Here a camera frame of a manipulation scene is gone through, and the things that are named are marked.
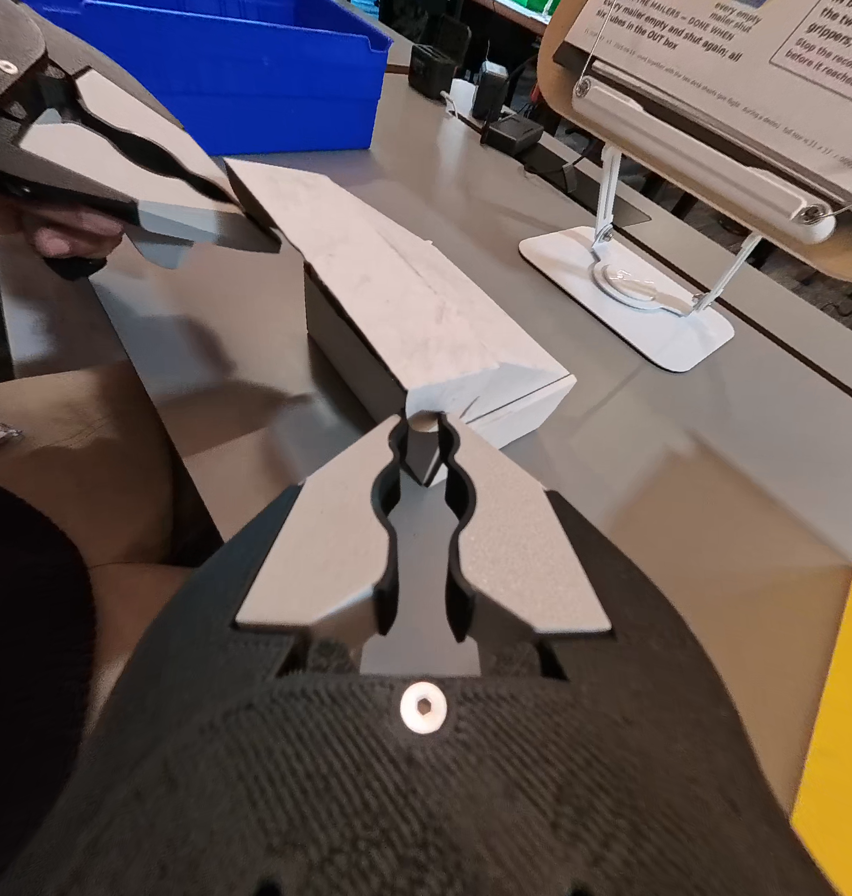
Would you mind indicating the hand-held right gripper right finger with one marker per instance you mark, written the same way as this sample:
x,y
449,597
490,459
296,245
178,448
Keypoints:
x,y
531,553

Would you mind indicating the blue plastic bin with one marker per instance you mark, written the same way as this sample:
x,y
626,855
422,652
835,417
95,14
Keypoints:
x,y
258,84

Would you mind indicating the white cardboard mailer box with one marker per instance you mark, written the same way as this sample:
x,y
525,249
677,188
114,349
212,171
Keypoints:
x,y
398,294

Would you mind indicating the black battery charger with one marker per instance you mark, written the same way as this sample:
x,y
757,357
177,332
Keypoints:
x,y
489,94

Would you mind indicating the flat black box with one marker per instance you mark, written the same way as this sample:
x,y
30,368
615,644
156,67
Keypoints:
x,y
513,133

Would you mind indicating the person's left hand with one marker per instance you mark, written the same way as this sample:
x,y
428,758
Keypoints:
x,y
47,224

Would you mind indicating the person's black sweater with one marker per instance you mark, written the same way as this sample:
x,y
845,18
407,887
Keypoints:
x,y
26,665

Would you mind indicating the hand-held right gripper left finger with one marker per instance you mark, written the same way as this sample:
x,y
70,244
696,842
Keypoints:
x,y
321,553

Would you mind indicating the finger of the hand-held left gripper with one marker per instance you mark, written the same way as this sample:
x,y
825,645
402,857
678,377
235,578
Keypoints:
x,y
152,203
138,119

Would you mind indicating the grey desk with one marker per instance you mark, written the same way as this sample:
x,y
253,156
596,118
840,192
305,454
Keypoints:
x,y
678,476

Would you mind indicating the yellow plastic bin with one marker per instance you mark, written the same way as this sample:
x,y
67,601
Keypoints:
x,y
839,735

